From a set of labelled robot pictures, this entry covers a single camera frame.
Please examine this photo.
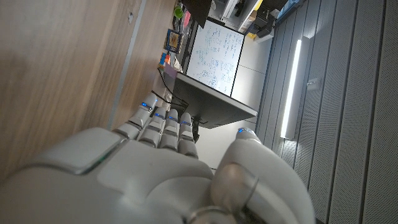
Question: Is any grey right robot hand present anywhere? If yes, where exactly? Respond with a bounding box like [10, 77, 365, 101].
[0, 92, 317, 224]

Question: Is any black laptop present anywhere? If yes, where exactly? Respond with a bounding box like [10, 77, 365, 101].
[181, 0, 213, 29]

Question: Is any white shelf cabinet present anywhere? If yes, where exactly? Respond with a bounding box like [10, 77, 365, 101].
[208, 0, 265, 34]

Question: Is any long ceiling light strip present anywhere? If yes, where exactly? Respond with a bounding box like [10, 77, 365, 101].
[280, 36, 310, 140]

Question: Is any colourful puzzle cube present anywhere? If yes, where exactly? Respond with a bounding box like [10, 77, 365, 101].
[158, 52, 171, 68]

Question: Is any small white ceiling box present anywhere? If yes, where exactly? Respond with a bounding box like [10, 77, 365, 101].
[306, 77, 321, 91]

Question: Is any pale paper note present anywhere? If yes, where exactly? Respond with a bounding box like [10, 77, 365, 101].
[164, 63, 178, 79]

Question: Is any flat computer monitor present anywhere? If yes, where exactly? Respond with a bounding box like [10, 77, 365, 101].
[172, 72, 259, 129]

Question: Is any thin black monitor cable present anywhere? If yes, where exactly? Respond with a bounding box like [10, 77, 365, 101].
[151, 67, 189, 108]

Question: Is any whiteboard with blue writing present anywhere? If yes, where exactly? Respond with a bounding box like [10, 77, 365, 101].
[185, 19, 246, 97]

